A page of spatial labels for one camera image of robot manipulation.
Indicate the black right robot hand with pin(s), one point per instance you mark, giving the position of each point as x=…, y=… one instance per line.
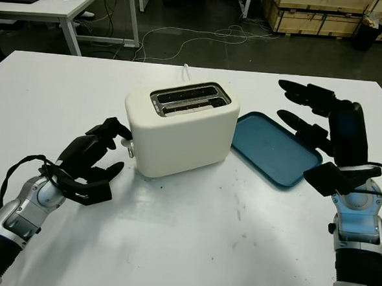
x=348, y=136

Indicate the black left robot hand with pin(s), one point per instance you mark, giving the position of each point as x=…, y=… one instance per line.
x=80, y=155

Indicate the cream white two-slot toaster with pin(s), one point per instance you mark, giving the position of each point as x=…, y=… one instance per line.
x=178, y=142

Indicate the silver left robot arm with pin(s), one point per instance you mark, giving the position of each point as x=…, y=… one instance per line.
x=14, y=216

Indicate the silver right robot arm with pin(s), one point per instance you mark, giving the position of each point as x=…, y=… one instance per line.
x=358, y=224

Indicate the blue plastic tray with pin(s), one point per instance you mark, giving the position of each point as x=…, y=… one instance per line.
x=268, y=151

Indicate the black trash bin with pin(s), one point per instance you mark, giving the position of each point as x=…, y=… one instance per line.
x=368, y=34

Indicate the large wooden crate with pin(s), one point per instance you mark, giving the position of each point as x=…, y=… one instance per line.
x=312, y=17

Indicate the small white floor object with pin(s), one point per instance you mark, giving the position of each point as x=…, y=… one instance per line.
x=88, y=14

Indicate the white office desk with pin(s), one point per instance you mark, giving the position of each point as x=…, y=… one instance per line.
x=63, y=10

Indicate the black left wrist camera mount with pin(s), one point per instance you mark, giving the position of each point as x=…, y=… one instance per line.
x=90, y=193

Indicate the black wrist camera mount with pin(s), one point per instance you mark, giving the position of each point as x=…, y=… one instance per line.
x=325, y=178
x=90, y=193

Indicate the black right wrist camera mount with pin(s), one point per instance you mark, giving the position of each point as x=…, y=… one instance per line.
x=325, y=178

